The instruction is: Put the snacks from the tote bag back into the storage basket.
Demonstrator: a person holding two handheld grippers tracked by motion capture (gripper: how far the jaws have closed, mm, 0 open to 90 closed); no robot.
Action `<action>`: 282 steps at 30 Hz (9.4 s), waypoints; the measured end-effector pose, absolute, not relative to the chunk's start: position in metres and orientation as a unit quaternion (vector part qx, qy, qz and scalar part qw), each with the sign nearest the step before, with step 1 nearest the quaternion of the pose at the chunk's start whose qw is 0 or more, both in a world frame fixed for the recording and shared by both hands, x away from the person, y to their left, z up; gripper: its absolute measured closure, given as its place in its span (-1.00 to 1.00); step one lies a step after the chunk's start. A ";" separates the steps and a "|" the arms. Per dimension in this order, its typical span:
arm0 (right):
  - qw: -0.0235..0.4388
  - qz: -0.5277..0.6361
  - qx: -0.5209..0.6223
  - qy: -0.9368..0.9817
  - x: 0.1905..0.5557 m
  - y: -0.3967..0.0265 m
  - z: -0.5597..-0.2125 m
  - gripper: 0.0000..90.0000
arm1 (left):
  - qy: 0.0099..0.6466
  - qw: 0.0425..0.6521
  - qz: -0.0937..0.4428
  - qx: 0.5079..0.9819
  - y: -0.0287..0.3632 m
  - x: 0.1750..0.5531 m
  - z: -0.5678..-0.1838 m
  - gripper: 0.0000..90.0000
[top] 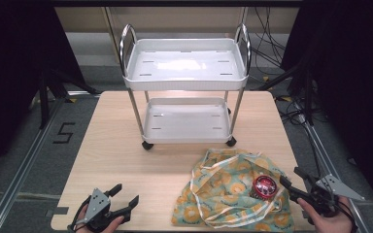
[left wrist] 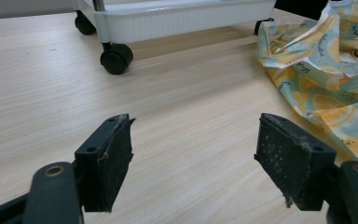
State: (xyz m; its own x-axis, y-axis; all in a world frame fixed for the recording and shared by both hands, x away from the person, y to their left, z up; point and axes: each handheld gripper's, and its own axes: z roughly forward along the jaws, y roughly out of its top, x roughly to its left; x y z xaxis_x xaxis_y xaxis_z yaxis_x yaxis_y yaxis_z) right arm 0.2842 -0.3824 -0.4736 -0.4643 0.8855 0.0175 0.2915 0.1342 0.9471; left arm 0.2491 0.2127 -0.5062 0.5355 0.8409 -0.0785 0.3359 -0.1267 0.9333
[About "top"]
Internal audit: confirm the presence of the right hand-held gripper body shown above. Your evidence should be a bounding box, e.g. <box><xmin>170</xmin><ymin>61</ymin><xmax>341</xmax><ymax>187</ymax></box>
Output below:
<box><xmin>304</xmin><ymin>173</ymin><xmax>366</xmax><ymax>217</ymax></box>

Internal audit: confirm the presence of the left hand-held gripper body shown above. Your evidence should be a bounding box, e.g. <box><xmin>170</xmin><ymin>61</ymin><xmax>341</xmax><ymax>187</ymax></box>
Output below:
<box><xmin>83</xmin><ymin>188</ymin><xmax>132</xmax><ymax>233</ymax></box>

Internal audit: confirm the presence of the red-lidded candy jar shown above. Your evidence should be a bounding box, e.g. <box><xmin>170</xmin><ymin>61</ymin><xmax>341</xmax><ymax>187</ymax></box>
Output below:
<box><xmin>251</xmin><ymin>175</ymin><xmax>277</xmax><ymax>201</ymax></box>

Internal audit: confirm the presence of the yellow patterned drawstring bag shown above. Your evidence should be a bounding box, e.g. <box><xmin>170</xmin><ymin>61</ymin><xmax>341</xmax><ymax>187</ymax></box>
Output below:
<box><xmin>171</xmin><ymin>148</ymin><xmax>295</xmax><ymax>233</ymax></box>

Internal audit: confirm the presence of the white two-tier cart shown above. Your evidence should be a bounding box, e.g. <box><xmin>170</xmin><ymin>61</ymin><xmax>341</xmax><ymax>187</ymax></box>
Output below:
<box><xmin>119</xmin><ymin>22</ymin><xmax>253</xmax><ymax>151</ymax></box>

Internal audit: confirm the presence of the person's left hand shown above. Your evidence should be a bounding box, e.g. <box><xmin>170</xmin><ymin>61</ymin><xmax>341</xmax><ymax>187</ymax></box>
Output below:
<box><xmin>73</xmin><ymin>205</ymin><xmax>126</xmax><ymax>233</ymax></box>

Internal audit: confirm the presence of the person's right hand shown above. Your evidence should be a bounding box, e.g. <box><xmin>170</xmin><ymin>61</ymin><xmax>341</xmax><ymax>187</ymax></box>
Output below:
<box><xmin>296</xmin><ymin>196</ymin><xmax>355</xmax><ymax>233</ymax></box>

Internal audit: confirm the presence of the black tape strip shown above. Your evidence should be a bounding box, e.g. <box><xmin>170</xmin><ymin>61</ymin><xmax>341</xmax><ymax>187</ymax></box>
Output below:
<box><xmin>52</xmin><ymin>206</ymin><xmax>70</xmax><ymax>216</ymax></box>

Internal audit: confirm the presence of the black metal stand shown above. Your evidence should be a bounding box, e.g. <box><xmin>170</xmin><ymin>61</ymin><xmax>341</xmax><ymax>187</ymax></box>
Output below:
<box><xmin>38</xmin><ymin>67</ymin><xmax>100</xmax><ymax>130</ymax></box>
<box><xmin>254</xmin><ymin>57</ymin><xmax>316</xmax><ymax>127</ymax></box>

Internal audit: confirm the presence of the dark curtain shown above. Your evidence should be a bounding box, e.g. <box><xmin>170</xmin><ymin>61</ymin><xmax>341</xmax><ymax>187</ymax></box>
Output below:
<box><xmin>281</xmin><ymin>0</ymin><xmax>373</xmax><ymax>212</ymax></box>
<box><xmin>0</xmin><ymin>0</ymin><xmax>85</xmax><ymax>183</ymax></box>

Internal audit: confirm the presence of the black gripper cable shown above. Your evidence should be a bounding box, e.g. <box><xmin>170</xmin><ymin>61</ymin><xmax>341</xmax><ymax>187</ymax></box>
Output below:
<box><xmin>66</xmin><ymin>195</ymin><xmax>92</xmax><ymax>233</ymax></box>
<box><xmin>335</xmin><ymin>193</ymin><xmax>359</xmax><ymax>233</ymax></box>

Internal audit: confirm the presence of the aluminium floor rail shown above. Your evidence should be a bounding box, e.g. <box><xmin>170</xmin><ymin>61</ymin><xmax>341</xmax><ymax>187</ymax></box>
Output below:
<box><xmin>298</xmin><ymin>116</ymin><xmax>372</xmax><ymax>233</ymax></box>
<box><xmin>0</xmin><ymin>96</ymin><xmax>67</xmax><ymax>233</ymax></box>

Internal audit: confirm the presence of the black floor cable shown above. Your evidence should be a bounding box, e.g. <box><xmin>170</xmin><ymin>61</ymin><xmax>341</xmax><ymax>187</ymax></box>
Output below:
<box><xmin>274</xmin><ymin>95</ymin><xmax>309</xmax><ymax>128</ymax></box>

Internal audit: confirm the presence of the hanging black cable bundle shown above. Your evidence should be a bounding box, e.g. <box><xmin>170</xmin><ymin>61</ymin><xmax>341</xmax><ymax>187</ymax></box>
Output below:
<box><xmin>248</xmin><ymin>6</ymin><xmax>293</xmax><ymax>71</ymax></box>

